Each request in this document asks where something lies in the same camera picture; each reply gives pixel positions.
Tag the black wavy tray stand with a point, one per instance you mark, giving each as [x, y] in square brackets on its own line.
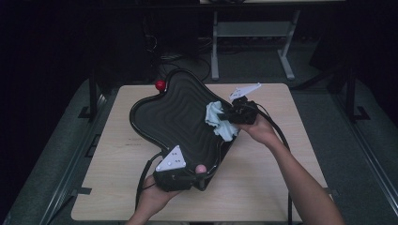
[175, 118]

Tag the aluminium frame rail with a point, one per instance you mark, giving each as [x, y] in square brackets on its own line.
[70, 175]
[372, 162]

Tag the light blue cloth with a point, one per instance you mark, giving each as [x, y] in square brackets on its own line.
[223, 129]

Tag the red ball knob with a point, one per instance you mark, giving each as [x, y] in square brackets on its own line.
[160, 85]

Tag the pink ball knob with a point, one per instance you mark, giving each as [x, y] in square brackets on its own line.
[200, 169]

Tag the person's left hand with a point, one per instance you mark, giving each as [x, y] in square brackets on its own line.
[150, 200]

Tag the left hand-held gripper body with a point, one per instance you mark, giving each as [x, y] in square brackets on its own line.
[170, 161]

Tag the black metal post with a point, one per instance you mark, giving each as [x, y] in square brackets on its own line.
[351, 93]
[93, 93]

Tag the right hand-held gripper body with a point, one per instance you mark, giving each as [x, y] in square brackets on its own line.
[244, 112]

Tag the white metal table frame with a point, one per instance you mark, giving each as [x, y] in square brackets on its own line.
[250, 28]

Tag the dark tape strip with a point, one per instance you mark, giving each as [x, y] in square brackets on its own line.
[84, 190]

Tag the person's right hand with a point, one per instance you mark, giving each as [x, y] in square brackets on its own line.
[261, 129]

